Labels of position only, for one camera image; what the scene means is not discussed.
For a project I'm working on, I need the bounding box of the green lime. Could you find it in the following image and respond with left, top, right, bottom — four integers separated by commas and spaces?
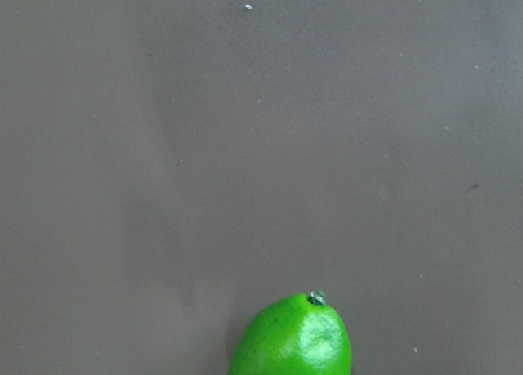
228, 290, 352, 374

